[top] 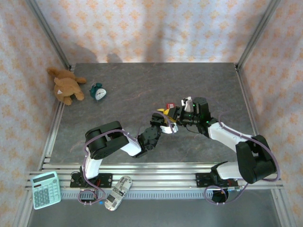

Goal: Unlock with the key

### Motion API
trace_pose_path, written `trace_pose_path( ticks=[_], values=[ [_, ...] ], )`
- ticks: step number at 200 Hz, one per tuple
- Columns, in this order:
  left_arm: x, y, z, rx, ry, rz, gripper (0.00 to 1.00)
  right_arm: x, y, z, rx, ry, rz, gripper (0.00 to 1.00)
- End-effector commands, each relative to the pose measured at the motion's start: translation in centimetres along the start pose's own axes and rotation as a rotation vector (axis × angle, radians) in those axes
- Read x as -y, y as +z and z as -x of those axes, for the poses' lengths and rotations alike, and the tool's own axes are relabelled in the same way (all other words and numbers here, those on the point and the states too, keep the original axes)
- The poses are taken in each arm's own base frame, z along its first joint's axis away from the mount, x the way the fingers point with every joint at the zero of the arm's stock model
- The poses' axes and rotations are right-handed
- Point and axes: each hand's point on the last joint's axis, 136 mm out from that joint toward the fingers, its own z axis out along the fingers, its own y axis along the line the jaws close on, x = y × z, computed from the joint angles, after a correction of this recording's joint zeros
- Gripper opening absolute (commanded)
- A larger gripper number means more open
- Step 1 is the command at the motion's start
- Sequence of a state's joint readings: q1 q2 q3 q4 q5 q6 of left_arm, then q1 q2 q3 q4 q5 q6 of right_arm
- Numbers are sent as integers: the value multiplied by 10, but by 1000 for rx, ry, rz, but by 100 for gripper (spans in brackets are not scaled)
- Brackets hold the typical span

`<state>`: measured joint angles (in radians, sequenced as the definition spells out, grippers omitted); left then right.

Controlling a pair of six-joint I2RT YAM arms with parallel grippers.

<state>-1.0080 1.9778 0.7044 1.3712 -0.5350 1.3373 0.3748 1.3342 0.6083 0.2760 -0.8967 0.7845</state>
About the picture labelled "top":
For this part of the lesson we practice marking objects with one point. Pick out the white remote control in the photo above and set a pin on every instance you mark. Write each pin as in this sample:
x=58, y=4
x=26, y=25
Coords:
x=118, y=192

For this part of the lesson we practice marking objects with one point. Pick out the aluminium side rail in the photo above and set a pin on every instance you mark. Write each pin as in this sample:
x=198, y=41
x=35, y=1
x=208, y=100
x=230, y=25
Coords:
x=50, y=139
x=242, y=82

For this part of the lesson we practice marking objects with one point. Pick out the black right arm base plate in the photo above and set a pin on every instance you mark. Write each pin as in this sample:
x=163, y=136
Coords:
x=201, y=180

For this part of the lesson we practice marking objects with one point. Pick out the red padlock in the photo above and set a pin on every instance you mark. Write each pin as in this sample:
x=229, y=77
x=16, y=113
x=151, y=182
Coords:
x=170, y=105

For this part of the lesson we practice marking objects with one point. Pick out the mint green calculator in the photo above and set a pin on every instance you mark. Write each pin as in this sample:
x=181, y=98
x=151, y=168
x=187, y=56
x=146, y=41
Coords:
x=45, y=191

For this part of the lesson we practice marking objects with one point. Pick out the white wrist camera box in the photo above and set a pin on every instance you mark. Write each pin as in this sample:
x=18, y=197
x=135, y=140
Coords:
x=169, y=128
x=188, y=104

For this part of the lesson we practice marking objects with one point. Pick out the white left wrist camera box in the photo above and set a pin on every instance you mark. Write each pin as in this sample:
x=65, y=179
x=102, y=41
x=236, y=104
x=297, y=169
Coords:
x=169, y=128

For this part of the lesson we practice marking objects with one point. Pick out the green alarm clock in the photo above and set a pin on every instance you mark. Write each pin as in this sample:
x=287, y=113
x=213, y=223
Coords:
x=99, y=94

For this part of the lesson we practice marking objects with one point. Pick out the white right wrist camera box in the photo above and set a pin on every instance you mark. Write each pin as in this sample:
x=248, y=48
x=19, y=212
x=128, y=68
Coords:
x=188, y=104

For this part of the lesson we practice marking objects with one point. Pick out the aluminium frame post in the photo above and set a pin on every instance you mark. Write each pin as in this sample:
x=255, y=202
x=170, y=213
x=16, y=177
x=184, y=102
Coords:
x=47, y=30
x=259, y=30

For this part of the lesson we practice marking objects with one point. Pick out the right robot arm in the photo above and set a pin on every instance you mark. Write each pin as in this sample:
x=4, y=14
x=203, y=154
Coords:
x=227, y=134

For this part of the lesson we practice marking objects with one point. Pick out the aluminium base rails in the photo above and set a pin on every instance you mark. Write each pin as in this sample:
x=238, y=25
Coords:
x=154, y=175

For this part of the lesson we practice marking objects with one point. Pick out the small green circuit board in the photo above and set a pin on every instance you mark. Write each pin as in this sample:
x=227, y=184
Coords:
x=234, y=188

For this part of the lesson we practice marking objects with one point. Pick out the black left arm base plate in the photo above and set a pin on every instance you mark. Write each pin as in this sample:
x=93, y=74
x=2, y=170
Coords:
x=106, y=180

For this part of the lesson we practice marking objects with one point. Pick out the brown teddy bear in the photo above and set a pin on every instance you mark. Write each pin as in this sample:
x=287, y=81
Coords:
x=66, y=87

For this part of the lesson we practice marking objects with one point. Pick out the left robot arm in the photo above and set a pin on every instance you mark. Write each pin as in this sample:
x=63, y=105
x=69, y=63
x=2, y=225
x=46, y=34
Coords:
x=106, y=142

